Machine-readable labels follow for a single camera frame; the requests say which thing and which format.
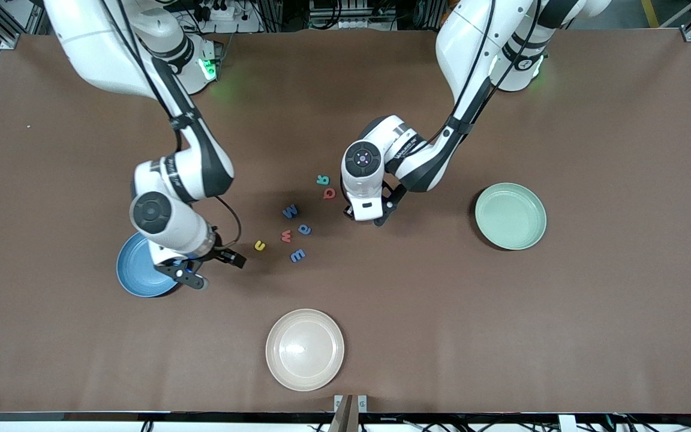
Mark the blue plate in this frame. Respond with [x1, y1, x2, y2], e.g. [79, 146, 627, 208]
[116, 233, 181, 298]

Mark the beige plate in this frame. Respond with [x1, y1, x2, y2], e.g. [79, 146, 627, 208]
[266, 308, 345, 392]

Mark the green plate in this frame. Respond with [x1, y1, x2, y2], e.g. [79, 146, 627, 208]
[475, 182, 547, 251]

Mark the grey equipment rack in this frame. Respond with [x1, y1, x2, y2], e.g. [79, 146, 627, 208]
[308, 0, 399, 32]

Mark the white power strip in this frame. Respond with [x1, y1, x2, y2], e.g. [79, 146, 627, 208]
[193, 0, 262, 34]

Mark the brown table cover sheet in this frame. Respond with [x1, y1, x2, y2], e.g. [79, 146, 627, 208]
[0, 29, 691, 415]

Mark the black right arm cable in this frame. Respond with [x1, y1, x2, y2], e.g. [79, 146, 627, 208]
[100, 0, 242, 250]

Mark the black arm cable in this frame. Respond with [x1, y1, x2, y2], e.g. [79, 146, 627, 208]
[441, 0, 541, 142]
[100, 0, 242, 250]

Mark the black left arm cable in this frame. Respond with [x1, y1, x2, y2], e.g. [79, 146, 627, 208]
[441, 0, 541, 142]

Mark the metal table edge bracket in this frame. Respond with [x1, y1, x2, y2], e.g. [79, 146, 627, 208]
[334, 394, 368, 432]

